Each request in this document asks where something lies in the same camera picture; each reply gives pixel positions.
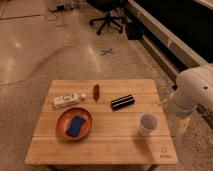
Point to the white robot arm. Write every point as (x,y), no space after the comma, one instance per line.
(194,88)

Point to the white ceramic cup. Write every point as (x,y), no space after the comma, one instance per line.
(148,123)

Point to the brown sausage-shaped object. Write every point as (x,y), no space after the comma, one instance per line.
(96,92)

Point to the black striped rectangular case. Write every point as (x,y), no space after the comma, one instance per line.
(122,102)

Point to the white plastic bottle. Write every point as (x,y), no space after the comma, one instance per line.
(67,100)

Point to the wooden table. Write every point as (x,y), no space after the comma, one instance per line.
(114,138)

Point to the blue sponge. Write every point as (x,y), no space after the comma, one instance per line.
(75,126)

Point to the orange round plate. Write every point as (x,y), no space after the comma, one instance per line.
(65,119)

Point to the black box on floor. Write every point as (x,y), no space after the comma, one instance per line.
(134,31)

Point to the black office chair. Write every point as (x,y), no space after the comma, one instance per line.
(106,6)

